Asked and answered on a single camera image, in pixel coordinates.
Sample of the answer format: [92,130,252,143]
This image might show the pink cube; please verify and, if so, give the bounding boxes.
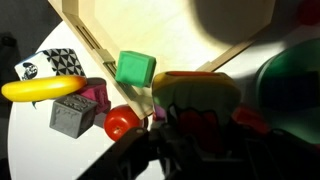
[77,77,112,116]

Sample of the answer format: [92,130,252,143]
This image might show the black white patterned cube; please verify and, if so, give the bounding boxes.
[14,48,86,81]

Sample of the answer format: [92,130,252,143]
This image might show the green cube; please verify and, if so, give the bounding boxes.
[114,50,157,89]

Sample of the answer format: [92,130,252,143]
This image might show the orange soft picture dice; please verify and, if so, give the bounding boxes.
[151,70,243,158]

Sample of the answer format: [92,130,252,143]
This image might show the wooden tray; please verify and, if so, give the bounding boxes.
[47,0,278,121]

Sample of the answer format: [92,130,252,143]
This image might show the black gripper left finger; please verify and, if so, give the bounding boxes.
[77,127,175,180]

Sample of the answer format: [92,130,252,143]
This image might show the yellow banana toy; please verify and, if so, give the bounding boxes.
[0,75,88,103]

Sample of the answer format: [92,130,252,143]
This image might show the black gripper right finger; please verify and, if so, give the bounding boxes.
[233,129,320,180]

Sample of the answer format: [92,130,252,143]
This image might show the grey cube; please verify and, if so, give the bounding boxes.
[49,93,99,140]

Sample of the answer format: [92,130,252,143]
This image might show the red tomato toy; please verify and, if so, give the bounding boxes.
[103,104,145,142]

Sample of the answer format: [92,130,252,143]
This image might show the green translucent bowl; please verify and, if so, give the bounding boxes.
[254,38,320,145]

